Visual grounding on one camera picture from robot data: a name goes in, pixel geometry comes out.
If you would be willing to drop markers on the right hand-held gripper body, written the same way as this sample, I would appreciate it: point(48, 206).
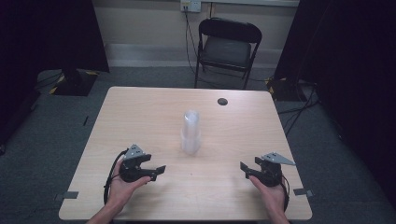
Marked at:
point(271, 174)

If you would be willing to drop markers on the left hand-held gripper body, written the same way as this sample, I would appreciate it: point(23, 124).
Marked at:
point(130, 172)

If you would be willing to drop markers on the stack of clear plastic cups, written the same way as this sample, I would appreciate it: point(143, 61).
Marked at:
point(190, 133)

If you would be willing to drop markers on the person's left hand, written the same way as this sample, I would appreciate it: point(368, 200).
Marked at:
point(120, 191)

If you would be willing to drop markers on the person's right hand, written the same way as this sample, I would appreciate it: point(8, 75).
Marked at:
point(274, 197)

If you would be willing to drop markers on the grey tape strip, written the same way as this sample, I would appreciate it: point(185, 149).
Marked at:
point(67, 195)
point(302, 192)

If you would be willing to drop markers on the black round table grommet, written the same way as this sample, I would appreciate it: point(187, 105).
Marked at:
point(222, 101)

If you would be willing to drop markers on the black stand base yellow tape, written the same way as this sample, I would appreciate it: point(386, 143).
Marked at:
point(281, 90)
point(74, 82)

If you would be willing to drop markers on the black folding chair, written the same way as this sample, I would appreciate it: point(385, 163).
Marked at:
point(225, 51)

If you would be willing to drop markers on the black curtain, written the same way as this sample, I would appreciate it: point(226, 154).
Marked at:
point(351, 77)
point(37, 46)

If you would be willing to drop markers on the white wall socket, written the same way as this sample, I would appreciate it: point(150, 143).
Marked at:
point(190, 5)

